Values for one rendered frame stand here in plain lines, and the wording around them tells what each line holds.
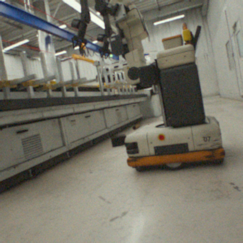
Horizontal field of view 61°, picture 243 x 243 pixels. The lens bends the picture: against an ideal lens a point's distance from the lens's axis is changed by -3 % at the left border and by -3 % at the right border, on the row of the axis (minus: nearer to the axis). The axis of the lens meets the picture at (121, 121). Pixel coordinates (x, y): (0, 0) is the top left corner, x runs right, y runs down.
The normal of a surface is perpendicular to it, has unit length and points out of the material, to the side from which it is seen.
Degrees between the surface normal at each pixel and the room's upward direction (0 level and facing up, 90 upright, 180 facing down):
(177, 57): 90
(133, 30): 90
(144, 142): 90
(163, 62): 90
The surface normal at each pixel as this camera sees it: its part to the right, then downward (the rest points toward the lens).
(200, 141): -0.33, 0.13
